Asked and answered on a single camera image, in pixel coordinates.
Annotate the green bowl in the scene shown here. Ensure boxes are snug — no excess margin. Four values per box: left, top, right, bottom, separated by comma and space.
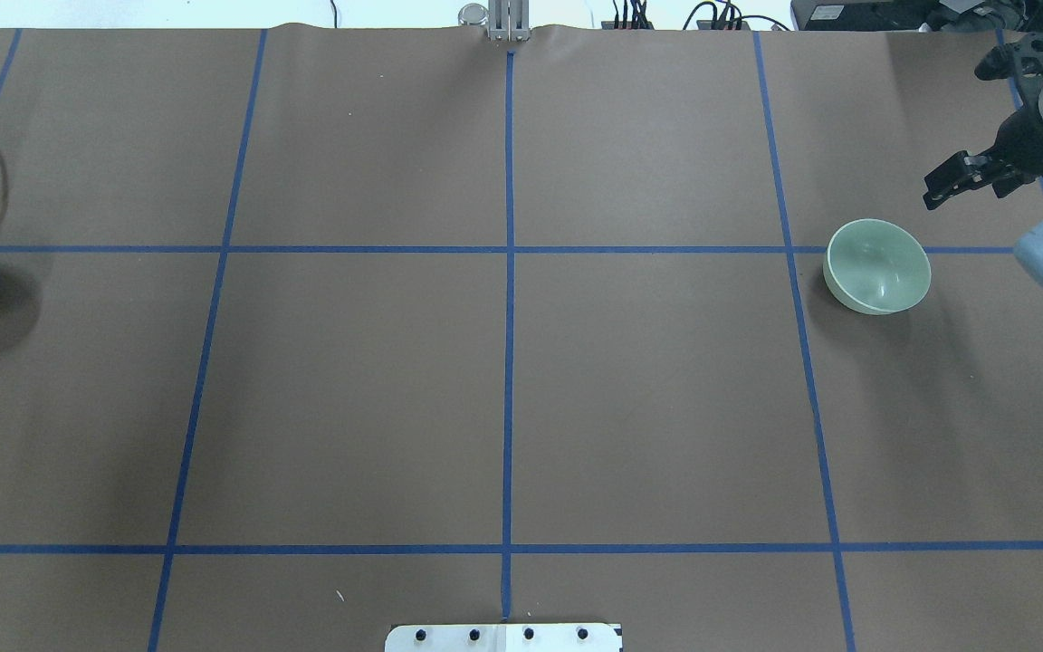
822, 218, 933, 315

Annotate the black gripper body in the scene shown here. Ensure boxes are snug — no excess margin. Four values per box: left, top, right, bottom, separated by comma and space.
975, 33, 1043, 198

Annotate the white camera mast pedestal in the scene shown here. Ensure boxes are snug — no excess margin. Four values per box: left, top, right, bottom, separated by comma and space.
384, 622, 625, 651

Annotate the orange black adapter box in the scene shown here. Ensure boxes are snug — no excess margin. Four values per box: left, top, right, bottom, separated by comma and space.
603, 0, 654, 32

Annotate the aluminium frame post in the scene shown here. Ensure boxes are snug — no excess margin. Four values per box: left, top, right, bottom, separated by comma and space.
485, 0, 532, 42

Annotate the small metal tape roll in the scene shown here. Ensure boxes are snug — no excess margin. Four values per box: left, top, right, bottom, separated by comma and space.
458, 3, 490, 28

